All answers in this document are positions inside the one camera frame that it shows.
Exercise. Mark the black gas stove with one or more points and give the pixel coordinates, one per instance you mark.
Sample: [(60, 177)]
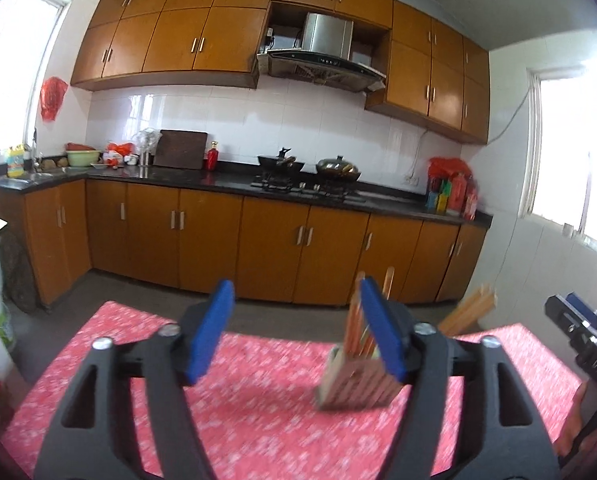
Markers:
[(303, 187)]

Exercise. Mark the green perforated utensil holder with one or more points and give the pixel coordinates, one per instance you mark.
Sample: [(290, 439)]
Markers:
[(358, 385)]

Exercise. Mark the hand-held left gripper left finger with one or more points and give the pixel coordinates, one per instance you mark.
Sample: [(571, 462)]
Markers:
[(211, 332)]

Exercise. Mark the hanging red plastic bag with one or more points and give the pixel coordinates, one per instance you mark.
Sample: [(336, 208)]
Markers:
[(53, 97)]

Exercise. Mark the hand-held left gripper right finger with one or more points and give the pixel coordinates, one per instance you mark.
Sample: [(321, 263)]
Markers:
[(383, 332)]

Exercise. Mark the red bottle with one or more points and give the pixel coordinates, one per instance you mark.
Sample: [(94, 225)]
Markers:
[(212, 158)]

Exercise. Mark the person's right hand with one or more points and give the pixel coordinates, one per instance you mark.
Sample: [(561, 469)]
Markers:
[(573, 420)]

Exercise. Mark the wooden base cabinets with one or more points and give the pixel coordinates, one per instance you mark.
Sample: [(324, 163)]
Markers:
[(228, 240)]

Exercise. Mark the group of condiment bottles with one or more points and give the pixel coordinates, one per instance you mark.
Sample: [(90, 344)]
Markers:
[(451, 190)]

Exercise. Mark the clear plastic bag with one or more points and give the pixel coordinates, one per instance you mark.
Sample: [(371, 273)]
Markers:
[(147, 145)]

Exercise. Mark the wide wooden wall cabinets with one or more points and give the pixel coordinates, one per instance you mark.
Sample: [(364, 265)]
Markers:
[(178, 30)]

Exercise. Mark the reddish wooden chopstick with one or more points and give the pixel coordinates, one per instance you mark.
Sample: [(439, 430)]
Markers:
[(356, 315)]

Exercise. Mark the black kitchen countertop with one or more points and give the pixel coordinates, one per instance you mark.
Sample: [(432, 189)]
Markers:
[(228, 180)]

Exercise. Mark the red floral tablecloth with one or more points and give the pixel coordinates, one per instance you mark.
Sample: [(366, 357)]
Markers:
[(278, 410)]

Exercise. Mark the tall wooden wall cabinets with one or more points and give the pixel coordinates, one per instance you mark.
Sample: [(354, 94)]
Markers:
[(428, 70)]

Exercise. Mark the green plastic basin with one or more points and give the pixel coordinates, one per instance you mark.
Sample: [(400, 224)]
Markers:
[(82, 158)]

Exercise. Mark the black wok with lid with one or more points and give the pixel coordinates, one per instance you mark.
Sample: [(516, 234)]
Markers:
[(338, 169)]

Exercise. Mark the white wall socket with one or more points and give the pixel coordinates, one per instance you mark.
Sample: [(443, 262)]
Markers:
[(412, 179)]

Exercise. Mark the dark wooden cutting board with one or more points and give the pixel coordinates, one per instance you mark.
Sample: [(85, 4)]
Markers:
[(181, 150)]

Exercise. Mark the window beside sink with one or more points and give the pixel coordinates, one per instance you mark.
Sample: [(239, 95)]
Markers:
[(13, 65)]

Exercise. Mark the steel range hood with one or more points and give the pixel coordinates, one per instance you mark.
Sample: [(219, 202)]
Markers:
[(323, 50)]

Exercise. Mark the window with white frame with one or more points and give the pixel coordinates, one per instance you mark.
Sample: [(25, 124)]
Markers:
[(578, 160)]

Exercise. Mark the yellow detergent bottle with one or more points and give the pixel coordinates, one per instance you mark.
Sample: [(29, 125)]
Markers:
[(15, 164)]

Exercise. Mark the dark sack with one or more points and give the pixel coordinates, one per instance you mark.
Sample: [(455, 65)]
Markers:
[(21, 280)]

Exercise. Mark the small red plastic bag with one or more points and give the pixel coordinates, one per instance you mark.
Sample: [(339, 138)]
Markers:
[(118, 152)]

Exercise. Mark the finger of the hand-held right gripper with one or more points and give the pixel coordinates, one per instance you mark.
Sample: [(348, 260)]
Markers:
[(565, 312)]

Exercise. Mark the metal sink faucet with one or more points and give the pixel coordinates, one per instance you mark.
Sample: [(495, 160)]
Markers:
[(35, 150)]

